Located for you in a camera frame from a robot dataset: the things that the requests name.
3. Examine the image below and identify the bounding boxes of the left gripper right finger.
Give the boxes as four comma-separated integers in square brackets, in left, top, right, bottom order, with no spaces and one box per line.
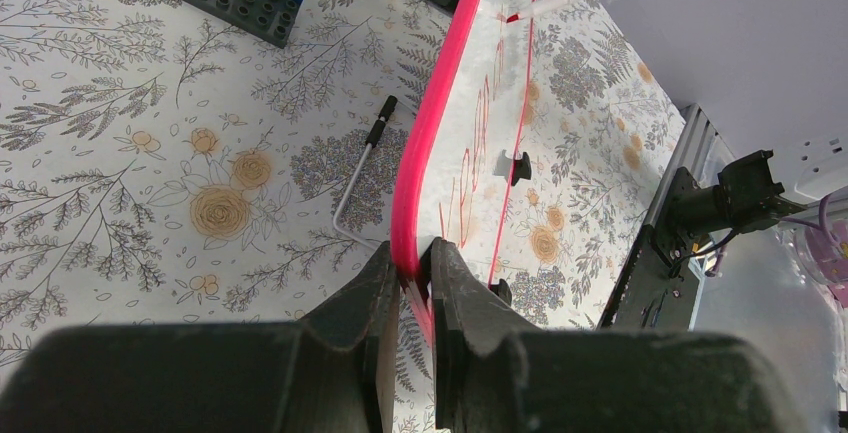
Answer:
[429,238,795,432]

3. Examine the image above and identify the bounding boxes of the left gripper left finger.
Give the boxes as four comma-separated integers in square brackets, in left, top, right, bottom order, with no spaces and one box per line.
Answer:
[1,245,399,432]

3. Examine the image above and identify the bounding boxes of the pink framed whiteboard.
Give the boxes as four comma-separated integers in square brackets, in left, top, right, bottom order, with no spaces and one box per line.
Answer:
[389,0,534,341]

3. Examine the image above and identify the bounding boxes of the black whiteboard stand clip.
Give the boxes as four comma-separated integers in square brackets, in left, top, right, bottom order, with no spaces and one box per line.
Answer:
[493,150,532,187]

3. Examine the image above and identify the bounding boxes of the metal whiteboard stand rod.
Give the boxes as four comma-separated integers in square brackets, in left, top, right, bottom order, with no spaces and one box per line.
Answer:
[332,95,398,252]

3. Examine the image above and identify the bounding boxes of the white power socket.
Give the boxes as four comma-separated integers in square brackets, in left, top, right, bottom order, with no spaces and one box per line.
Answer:
[768,130,847,204]

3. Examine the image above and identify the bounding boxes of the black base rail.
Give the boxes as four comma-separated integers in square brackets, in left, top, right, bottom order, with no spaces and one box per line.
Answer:
[599,167,727,331]

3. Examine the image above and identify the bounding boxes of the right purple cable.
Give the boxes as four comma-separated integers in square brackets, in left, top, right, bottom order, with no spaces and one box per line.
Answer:
[705,192,848,279]

